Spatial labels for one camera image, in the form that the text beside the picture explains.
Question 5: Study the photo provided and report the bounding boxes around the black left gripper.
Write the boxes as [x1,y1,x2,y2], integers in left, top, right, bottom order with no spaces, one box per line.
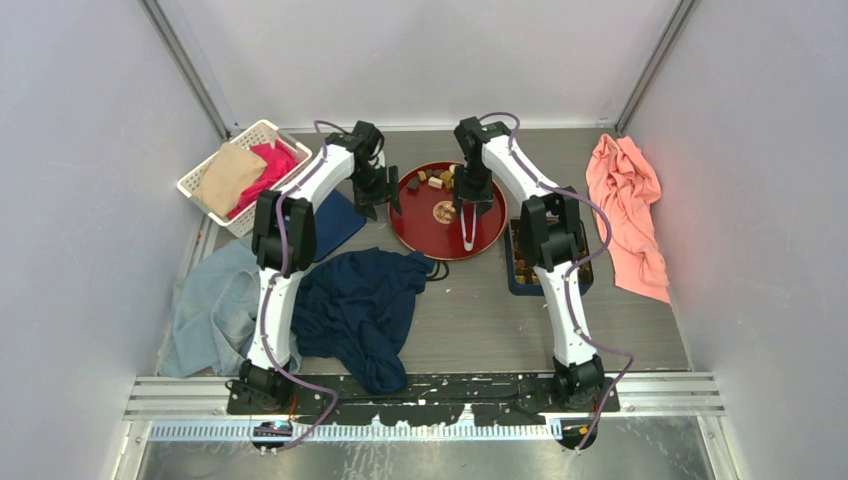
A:
[350,164,402,221]

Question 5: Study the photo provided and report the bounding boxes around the salmon pink cloth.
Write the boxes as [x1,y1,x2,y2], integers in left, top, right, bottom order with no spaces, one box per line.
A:
[585,134,670,303]

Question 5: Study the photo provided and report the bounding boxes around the dark blue cloth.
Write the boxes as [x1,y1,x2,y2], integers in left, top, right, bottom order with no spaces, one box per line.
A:
[291,248,436,395]

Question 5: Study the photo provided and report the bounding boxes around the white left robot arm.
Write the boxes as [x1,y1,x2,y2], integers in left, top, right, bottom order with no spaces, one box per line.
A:
[234,121,402,413]

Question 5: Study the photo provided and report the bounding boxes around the blue chocolate tin box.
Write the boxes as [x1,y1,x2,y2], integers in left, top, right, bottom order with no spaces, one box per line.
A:
[503,217,595,297]

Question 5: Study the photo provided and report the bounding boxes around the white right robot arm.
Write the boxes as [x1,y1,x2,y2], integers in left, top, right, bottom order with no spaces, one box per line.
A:
[453,117,606,411]

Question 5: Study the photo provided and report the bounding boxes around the clear plastic metal tongs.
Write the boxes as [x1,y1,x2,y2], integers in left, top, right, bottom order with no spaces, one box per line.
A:
[458,202,478,252]

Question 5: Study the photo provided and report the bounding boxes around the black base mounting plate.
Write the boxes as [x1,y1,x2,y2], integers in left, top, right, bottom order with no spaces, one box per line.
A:
[225,373,612,427]

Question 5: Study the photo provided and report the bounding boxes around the blue tin lid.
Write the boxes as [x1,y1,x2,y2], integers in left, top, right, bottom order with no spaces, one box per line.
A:
[313,190,366,263]

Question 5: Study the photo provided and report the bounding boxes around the red round tray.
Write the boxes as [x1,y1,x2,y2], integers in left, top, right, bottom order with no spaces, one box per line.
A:
[388,161,508,261]

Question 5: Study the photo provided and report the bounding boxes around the beige cloth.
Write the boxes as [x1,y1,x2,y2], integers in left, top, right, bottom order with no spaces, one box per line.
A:
[194,143,266,218]

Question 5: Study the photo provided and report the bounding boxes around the white plastic basket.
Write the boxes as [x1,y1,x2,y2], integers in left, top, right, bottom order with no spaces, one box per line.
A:
[177,120,312,237]

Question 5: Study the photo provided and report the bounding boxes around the pink magenta cloth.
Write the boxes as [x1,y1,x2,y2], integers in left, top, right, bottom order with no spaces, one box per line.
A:
[227,139,298,220]

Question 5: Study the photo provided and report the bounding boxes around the light blue cloth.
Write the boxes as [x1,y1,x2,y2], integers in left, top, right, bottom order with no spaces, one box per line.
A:
[158,238,303,380]

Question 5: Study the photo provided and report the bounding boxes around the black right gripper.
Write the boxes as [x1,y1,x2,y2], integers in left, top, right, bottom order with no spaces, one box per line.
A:
[453,161,494,218]

